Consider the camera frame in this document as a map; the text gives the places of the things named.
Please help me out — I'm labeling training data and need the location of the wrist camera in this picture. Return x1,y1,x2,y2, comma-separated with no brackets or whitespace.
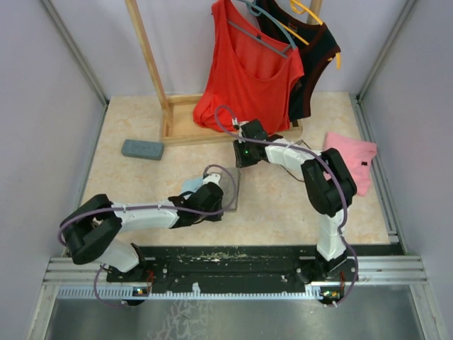
202,172,222,186
231,118,247,136

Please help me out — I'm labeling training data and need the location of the grey clothes hanger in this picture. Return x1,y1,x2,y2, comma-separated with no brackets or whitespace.
226,1,298,59

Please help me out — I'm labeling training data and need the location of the wooden clothes rack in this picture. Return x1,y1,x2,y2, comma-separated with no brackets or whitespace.
124,0,323,145

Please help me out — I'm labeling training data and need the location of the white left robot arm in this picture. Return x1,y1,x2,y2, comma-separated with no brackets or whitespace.
59,182,224,281

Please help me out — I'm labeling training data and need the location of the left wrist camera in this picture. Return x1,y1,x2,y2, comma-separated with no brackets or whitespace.
202,172,222,186

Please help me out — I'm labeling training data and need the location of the folded pink t-shirt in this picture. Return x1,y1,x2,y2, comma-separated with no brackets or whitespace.
323,132,377,196

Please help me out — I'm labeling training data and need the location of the black maroon-trimmed tank top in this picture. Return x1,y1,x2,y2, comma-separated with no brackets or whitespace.
258,0,341,122

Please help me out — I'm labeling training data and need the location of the blue-grey glasses case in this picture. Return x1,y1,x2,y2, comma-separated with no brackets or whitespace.
121,139,164,161

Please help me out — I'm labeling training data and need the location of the red tank top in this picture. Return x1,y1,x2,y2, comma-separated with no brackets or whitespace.
193,1,304,134

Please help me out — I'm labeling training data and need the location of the grey glasses case green lining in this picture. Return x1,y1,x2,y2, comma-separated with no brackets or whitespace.
219,167,241,213

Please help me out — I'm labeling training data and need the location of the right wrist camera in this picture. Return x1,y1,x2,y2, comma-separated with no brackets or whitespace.
231,118,247,136

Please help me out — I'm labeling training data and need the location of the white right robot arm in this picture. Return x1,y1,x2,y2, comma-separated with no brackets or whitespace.
232,118,357,281

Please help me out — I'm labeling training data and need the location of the light blue cleaning cloth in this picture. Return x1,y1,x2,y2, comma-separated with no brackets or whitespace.
181,176,203,196

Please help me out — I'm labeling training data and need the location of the yellow clothes hanger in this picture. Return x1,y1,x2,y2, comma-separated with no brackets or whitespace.
289,0,342,70

